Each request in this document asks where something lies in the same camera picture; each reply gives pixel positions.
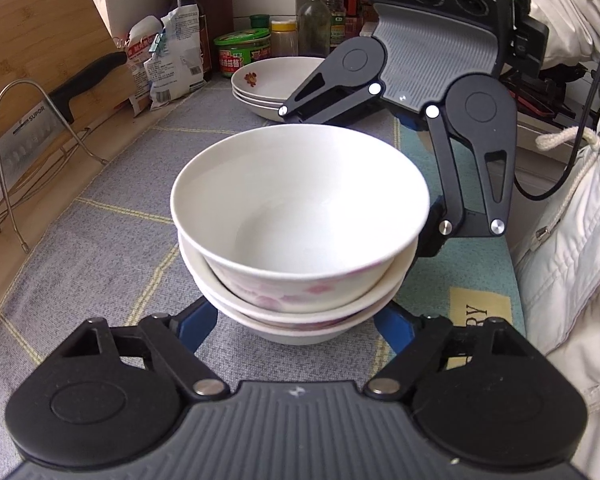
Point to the red-label sauce bottle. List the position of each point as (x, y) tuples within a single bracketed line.
[(362, 17)]

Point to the small green-cap jar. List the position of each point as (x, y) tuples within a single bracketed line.
[(260, 21)]

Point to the yellow-lid jar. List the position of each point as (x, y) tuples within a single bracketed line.
[(284, 42)]

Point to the grey checked mat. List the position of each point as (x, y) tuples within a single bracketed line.
[(80, 240)]

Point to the person's white jacket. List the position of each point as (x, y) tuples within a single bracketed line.
[(580, 270)]

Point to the wooden cutting board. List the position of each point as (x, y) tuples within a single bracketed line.
[(40, 25)]

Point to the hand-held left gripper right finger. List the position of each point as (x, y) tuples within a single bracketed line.
[(395, 332)]

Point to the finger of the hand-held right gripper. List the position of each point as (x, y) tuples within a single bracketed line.
[(340, 102), (450, 195)]

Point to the deep white pink-flower bowl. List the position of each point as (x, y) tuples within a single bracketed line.
[(300, 200)]

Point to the clear glass bottle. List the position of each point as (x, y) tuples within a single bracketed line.
[(314, 30)]

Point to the shallow white pink-flower bowl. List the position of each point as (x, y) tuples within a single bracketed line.
[(300, 335)]

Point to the white printed seasoning bag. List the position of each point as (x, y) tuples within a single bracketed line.
[(177, 60)]

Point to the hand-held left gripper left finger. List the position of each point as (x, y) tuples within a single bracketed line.
[(197, 325)]

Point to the green-lid sauce jar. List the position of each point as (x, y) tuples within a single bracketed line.
[(242, 55)]

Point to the large white pink-flower bowl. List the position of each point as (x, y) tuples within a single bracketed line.
[(195, 265)]

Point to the red-print plastic bag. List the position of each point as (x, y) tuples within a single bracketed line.
[(140, 55)]

